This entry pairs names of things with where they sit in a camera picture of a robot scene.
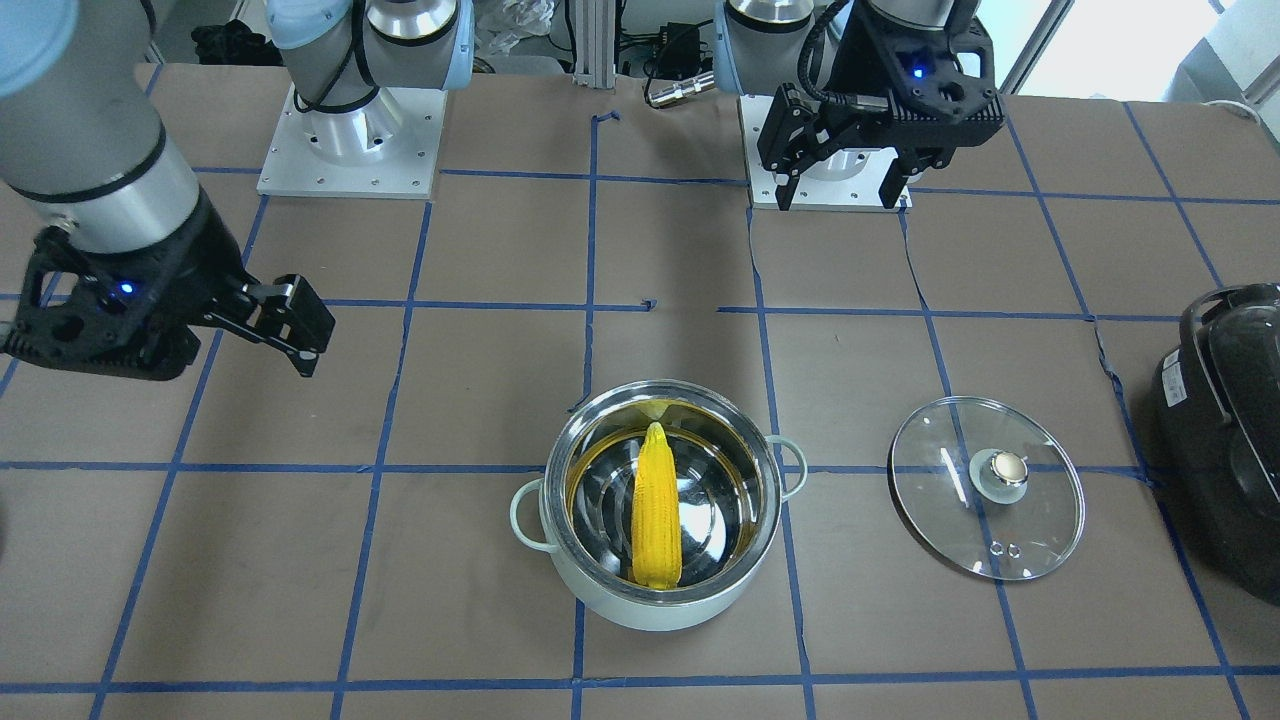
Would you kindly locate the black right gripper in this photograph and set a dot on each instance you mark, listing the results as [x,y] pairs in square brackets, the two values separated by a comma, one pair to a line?
[188,268]

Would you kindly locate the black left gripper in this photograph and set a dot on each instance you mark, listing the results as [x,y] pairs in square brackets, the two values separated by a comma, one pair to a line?
[862,68]

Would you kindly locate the pale green cooking pot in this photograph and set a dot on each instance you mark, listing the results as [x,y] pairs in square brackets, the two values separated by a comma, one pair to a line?
[733,482]

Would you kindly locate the glass pot lid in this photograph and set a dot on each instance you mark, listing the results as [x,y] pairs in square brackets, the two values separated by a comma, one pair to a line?
[986,489]

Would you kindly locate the yellow corn cob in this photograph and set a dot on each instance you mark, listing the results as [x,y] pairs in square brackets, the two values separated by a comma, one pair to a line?
[657,559]

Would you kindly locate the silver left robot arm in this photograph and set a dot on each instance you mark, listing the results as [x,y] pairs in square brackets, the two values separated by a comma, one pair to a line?
[748,61]

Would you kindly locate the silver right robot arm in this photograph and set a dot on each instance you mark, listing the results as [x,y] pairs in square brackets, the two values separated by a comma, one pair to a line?
[86,148]

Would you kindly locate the silver cylindrical connector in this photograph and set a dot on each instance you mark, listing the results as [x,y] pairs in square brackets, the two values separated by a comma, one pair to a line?
[680,91]

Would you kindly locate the black rice cooker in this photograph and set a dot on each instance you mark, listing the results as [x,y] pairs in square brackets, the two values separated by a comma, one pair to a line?
[1219,416]

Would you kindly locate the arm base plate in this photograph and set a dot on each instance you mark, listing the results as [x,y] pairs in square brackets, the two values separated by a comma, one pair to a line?
[385,150]
[849,181]

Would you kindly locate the aluminium frame post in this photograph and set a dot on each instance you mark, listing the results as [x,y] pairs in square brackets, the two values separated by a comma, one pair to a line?
[595,30]

